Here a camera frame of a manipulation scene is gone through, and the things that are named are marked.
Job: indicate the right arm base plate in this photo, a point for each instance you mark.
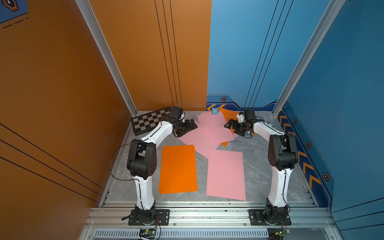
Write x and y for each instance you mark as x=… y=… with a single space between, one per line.
x=259 y=217

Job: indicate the orange paper back right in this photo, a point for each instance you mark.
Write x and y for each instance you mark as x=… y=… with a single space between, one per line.
x=229 y=117

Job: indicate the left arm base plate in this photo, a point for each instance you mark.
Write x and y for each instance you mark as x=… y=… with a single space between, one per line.
x=153 y=217

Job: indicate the orange paper front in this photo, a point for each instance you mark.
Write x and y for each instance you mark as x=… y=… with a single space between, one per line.
x=178 y=170

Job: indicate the green circuit board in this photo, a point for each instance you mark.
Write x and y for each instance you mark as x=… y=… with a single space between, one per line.
x=147 y=234

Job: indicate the small blue toy box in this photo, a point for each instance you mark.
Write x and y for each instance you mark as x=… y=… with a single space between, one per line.
x=215 y=111

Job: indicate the orange paper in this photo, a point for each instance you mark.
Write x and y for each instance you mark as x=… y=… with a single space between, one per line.
x=178 y=170
x=229 y=117

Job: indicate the pink paper top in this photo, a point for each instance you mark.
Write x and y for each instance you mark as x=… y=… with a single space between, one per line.
x=226 y=177

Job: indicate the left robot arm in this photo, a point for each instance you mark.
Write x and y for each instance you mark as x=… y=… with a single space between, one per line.
x=142 y=161

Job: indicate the pink paper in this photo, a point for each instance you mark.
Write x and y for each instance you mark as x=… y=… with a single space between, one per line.
x=226 y=177
x=209 y=134

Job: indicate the right small circuit board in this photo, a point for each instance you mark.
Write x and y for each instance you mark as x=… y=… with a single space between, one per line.
x=279 y=235

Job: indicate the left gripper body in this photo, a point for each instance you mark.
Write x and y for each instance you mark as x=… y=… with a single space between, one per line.
x=183 y=127

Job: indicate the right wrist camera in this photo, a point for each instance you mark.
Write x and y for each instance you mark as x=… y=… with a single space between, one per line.
x=241 y=117

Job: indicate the black white chessboard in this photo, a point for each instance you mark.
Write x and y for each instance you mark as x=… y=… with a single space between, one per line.
x=150 y=121

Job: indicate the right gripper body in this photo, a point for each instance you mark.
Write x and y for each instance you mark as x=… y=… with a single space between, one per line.
x=241 y=127

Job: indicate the pink paper lower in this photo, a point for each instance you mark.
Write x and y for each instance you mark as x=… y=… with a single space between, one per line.
x=209 y=134

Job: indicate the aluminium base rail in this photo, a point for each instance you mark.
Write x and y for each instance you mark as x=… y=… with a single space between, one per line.
x=210 y=214

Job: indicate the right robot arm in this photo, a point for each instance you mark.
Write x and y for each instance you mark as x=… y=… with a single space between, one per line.
x=282 y=156

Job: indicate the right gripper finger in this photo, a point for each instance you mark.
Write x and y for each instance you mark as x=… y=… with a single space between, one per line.
x=231 y=124
x=238 y=132

